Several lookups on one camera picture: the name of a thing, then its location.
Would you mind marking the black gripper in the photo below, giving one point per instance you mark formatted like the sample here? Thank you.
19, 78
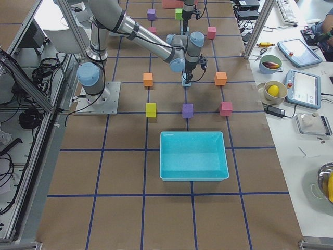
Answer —
186, 15
189, 67

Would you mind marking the light blue foam block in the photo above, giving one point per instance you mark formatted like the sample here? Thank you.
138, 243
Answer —
186, 33
183, 81

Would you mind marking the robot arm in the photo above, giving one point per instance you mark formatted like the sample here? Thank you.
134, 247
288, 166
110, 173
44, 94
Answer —
190, 7
181, 52

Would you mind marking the green foam block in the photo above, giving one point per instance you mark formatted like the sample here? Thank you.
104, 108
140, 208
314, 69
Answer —
178, 14

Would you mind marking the pink plastic bin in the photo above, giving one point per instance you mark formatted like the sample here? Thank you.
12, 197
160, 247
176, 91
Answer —
173, 4

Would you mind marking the red foam block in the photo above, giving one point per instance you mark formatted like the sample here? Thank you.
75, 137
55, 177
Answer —
211, 32
225, 108
153, 30

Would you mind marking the orange foam block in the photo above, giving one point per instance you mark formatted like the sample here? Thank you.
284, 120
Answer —
220, 78
147, 79

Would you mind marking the purple foam block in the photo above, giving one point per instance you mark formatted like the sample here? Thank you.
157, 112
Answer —
187, 110
151, 14

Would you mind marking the yellow foam block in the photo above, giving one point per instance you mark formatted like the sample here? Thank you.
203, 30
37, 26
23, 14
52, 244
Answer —
151, 110

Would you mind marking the scissors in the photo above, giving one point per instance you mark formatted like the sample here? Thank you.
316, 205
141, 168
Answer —
262, 51

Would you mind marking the teal plastic bin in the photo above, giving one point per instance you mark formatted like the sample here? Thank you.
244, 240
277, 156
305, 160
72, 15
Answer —
193, 156

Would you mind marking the green bowl with eggplant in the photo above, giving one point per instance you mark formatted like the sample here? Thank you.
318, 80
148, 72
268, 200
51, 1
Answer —
269, 64

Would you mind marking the beige bowl with lemon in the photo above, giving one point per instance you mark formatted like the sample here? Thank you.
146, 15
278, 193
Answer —
274, 92

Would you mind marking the black power adapter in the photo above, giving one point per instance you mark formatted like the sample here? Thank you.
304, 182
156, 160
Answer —
275, 111

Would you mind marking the white keyboard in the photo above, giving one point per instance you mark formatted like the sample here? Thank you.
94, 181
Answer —
285, 11

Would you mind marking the blue teach pendant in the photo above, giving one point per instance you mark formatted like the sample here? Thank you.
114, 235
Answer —
303, 89
299, 53

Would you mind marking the kitchen scale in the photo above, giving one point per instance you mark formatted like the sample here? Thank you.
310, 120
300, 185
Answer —
313, 124

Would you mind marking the steel bowl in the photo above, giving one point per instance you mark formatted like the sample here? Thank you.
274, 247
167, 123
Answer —
324, 178

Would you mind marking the aluminium frame post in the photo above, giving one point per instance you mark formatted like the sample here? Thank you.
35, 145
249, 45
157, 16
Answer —
263, 16

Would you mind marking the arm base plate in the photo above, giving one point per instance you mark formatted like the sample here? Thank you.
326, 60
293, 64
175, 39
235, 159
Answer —
106, 104

